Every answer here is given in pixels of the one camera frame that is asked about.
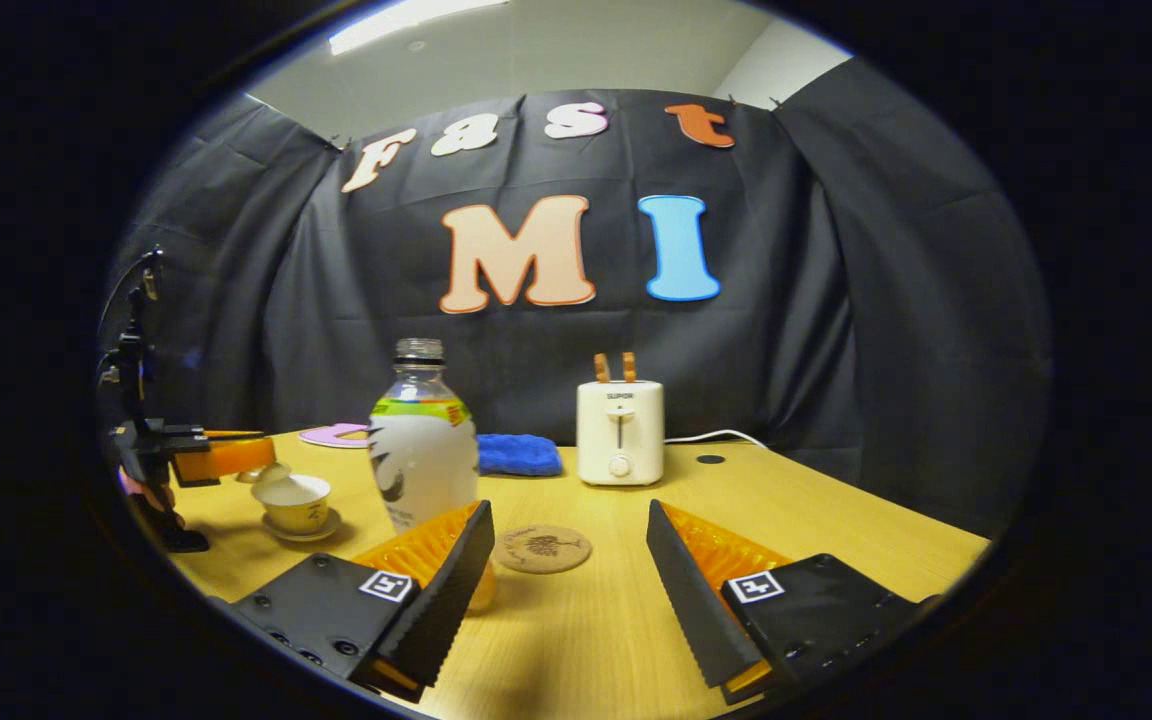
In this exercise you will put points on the black backdrop cloth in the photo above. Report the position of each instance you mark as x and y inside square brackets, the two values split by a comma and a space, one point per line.
[866, 300]

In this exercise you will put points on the blue towel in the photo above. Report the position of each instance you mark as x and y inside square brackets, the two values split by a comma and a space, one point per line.
[521, 455]

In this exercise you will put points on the cream teacup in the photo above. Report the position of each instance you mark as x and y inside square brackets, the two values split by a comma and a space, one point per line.
[296, 505]

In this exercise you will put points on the plastic water bottle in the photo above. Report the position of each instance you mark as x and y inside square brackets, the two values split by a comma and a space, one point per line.
[424, 460]

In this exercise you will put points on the cream saucer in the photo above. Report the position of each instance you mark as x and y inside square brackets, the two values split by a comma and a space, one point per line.
[326, 530]

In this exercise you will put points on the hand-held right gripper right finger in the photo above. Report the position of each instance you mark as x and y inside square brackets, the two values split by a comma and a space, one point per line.
[696, 610]

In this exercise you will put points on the purple letter cutout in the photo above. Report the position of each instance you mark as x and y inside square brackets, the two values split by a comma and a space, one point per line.
[331, 437]

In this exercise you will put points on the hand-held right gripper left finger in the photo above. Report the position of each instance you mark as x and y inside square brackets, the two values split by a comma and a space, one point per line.
[446, 610]

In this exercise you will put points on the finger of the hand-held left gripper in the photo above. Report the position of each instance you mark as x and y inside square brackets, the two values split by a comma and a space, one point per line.
[226, 458]
[231, 434]

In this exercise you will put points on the cream teacup lid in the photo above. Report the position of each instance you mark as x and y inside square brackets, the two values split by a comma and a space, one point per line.
[266, 472]

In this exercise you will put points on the white toaster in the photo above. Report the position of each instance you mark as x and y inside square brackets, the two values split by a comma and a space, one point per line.
[620, 430]

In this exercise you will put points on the bread slice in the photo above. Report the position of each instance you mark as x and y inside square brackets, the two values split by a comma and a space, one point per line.
[629, 368]
[601, 369]

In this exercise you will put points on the round cork coaster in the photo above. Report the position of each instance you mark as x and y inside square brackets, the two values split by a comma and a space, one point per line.
[543, 550]

